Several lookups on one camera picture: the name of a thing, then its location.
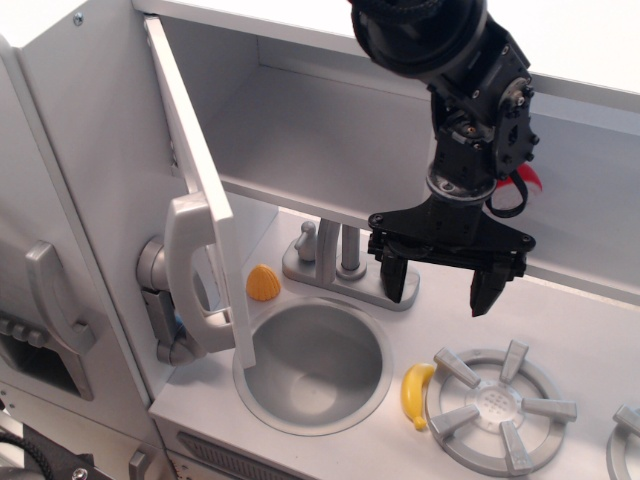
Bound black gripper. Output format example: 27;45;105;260
368;196;536;316

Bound white microwave door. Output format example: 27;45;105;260
144;15;256;368

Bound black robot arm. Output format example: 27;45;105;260
351;1;539;316

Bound yellow toy banana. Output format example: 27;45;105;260
400;363;436;431

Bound red white toy cheese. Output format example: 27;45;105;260
491;164;543;211

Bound grey toy faucet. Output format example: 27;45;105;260
282;219;420;311

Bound grey stove burner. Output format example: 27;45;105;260
425;340;578;478
606;404;639;480

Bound round silver sink basin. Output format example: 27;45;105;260
233;297;393;436

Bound yellow toy lemon half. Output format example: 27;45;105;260
246;264;281;302

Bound white toy kitchen cabinet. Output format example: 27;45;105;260
1;1;639;479

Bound grey toy phone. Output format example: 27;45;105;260
136;236;206;367

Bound grey ice dispenser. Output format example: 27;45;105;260
1;311;94;401

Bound grey oven handle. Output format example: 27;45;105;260
128;450;150;480

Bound grey fridge door handle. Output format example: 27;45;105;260
25;241;96;355

